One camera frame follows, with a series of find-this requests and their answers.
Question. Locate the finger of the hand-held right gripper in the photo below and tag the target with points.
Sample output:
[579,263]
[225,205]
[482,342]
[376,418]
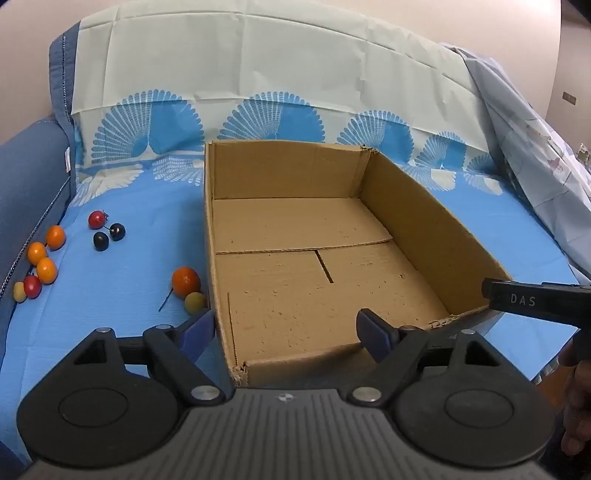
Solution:
[521,300]

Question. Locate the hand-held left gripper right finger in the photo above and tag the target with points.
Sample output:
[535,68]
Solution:
[375,333]

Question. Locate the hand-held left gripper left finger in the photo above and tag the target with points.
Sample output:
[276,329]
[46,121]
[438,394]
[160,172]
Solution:
[199,330]

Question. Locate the round yellow-green fruit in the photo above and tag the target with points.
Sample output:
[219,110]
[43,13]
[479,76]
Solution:
[195,302]

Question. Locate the orange kumquat with long stem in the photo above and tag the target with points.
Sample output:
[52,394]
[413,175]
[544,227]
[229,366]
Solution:
[186,280]

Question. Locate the brown cardboard box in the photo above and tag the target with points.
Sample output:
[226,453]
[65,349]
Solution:
[300,295]

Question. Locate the black cherry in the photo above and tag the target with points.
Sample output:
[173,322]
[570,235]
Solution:
[117,230]
[100,241]

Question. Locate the red cherry tomato with stem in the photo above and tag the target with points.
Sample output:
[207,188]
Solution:
[97,219]

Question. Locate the small orange kumquat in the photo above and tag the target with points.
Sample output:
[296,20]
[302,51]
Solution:
[46,270]
[37,253]
[56,237]

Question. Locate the small yellow-green fruit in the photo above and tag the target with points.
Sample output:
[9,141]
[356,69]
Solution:
[19,291]

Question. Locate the person's right hand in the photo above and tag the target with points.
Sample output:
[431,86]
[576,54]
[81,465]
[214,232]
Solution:
[581,410]

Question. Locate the blue fan-print cloth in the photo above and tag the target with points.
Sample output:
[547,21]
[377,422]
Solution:
[138,304]

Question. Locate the grey-blue cloth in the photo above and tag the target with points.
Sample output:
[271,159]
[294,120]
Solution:
[531,152]

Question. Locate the wall switch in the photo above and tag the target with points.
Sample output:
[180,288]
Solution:
[569,97]

